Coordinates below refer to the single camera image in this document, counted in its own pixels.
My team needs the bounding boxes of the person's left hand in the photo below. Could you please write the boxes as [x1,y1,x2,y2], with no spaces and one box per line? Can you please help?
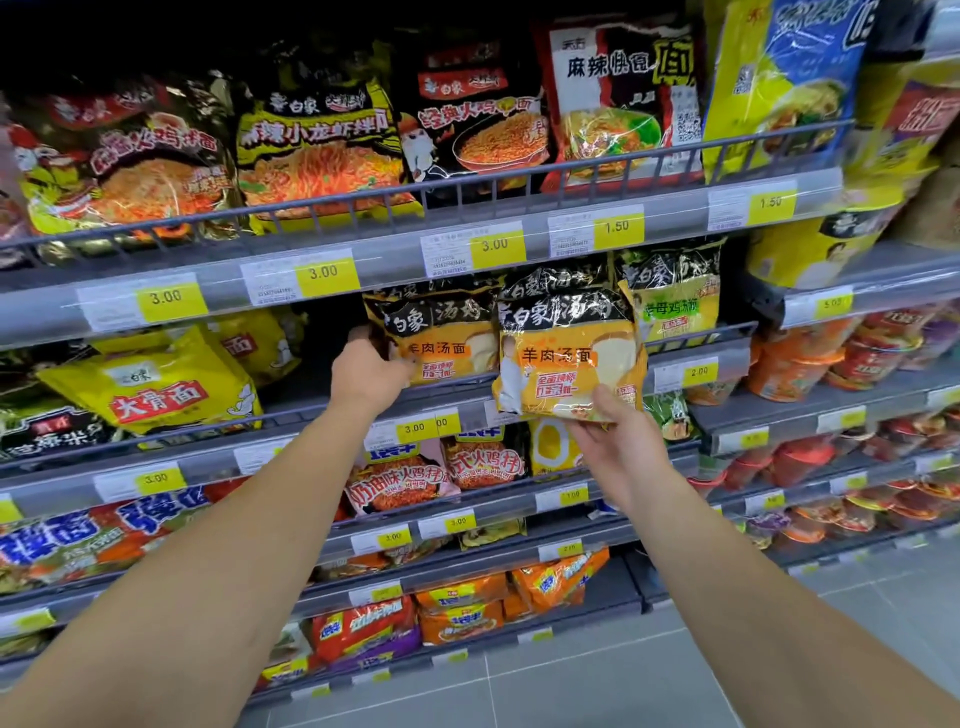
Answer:
[328,325,418,422]

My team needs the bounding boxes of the person's right hand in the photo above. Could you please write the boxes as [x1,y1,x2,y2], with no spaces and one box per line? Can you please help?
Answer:
[566,384,681,519]

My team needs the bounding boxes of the orange black noodle packet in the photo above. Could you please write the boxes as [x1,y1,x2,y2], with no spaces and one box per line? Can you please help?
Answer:
[363,279,502,386]
[492,264,649,424]

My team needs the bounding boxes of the person's left forearm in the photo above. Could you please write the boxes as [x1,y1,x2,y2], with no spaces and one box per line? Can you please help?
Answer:
[0,396,378,728]

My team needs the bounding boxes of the person's right forearm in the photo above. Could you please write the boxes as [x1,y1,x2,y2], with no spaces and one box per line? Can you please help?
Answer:
[624,463,960,728]

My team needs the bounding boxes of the dark green noodle packet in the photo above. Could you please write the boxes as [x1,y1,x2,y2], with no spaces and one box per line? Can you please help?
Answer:
[643,390,700,443]

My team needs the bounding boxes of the yellow white noodle packet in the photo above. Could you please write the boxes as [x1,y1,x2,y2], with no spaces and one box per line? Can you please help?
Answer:
[528,417,587,477]

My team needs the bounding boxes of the pink orange noodle packet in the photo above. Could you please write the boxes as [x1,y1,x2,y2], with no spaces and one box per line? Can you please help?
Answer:
[343,441,462,518]

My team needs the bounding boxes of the grey metal shelf rack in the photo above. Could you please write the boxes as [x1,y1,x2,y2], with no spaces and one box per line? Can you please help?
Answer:
[0,118,856,710]

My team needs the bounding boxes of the red orange noodle packet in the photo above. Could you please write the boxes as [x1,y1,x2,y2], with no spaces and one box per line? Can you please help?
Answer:
[441,430,531,492]

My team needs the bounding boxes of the green black noodle packet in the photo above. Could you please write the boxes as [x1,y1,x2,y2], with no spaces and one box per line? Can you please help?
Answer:
[615,238,726,348]

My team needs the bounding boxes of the yellow white price tags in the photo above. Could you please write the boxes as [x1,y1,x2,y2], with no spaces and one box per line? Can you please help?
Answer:
[0,178,960,700]

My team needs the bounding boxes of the small yellow noodle packet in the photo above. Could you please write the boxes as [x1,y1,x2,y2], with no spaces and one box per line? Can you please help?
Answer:
[201,309,303,385]

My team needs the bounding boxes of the yellow green flat packet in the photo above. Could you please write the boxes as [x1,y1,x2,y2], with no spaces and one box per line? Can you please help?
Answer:
[459,518,528,551]

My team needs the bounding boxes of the orange blue noodle packet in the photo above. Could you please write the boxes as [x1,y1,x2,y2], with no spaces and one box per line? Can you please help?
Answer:
[511,546,612,615]

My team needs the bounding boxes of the black yellow noodle packet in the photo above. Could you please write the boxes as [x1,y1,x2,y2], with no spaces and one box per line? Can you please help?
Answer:
[234,78,423,235]

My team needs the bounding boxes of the rows of cup noodle bowls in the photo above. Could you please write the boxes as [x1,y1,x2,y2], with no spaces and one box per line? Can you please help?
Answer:
[688,300,960,554]

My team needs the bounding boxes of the large yellow noodle packet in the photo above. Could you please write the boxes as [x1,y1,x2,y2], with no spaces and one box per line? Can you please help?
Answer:
[36,328,264,438]

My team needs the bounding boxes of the red purple noodle packet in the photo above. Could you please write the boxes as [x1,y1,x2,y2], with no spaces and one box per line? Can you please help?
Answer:
[309,596,423,670]

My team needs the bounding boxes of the yellow cup noodle tub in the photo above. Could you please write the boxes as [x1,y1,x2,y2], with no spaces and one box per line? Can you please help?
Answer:
[745,181,910,291]

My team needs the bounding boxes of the grey cup noodle shelf rack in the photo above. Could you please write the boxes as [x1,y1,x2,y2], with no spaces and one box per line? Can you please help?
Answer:
[626,240,960,594]

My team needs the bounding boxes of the red white noodle packet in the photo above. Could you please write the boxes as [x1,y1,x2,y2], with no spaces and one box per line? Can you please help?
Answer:
[534,16,708,194]

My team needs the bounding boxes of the red black chicken noodle packet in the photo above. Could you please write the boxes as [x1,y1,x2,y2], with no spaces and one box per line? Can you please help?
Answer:
[6,78,243,245]

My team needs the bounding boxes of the black white noodle packet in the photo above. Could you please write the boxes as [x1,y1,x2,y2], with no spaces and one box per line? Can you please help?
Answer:
[0,403,123,463]

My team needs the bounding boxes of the row of blue red packets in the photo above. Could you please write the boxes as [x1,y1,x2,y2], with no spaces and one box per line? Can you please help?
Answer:
[0,477,250,595]

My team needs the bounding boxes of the blue yellow noodle packet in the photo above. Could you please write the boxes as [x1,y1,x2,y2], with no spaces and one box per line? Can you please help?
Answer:
[702,0,880,183]

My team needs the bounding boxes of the beige paper tub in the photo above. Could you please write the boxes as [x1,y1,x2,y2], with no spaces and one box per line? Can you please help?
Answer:
[895,159,960,250]

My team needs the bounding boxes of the yellow red snack packet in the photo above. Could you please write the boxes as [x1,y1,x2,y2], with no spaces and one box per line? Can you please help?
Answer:
[846,56,960,181]

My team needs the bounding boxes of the grey wire shelf fence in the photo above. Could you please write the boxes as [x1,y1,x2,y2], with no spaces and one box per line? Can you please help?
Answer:
[0,118,856,252]

